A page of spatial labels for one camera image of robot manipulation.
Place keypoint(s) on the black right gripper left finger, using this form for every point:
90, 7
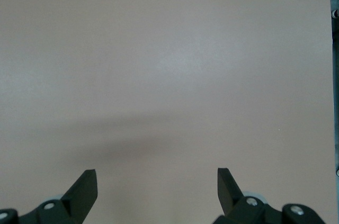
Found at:
78, 197

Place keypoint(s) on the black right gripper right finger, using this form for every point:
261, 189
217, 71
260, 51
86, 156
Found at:
229, 197

